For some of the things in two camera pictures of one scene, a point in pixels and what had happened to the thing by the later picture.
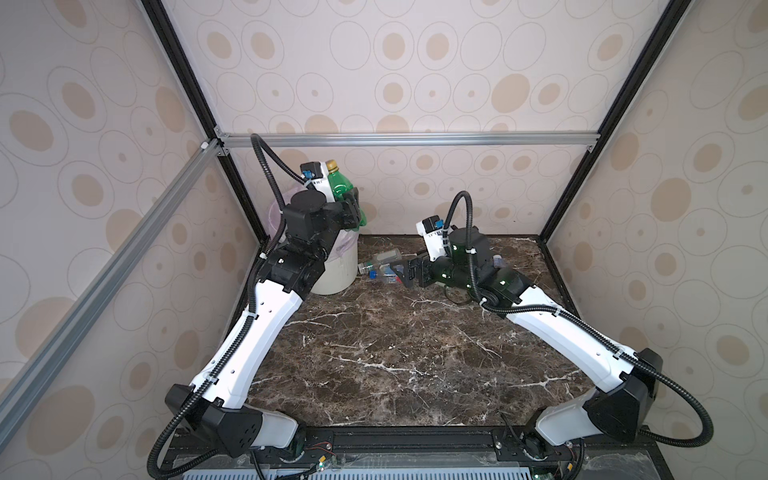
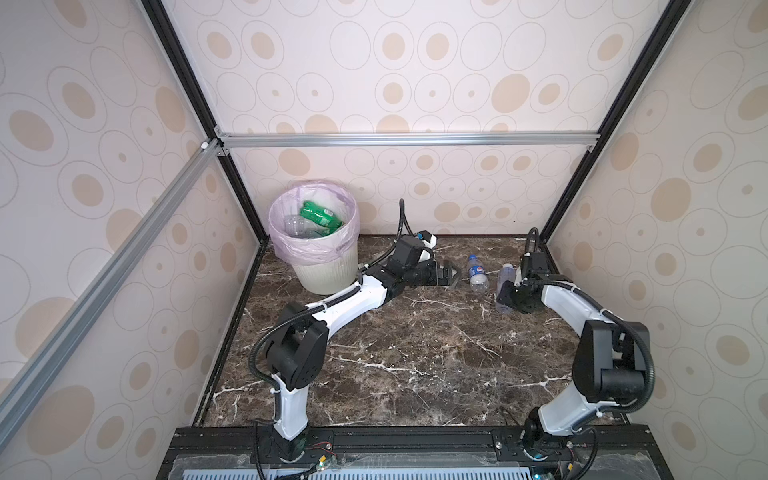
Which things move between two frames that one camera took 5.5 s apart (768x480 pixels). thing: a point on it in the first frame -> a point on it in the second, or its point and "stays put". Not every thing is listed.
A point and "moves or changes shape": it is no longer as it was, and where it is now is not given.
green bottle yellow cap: x=340 y=186 moves or changes shape
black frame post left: x=193 y=85 stays put
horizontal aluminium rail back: x=408 y=140 stays put
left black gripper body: x=344 y=214 -> x=424 y=276
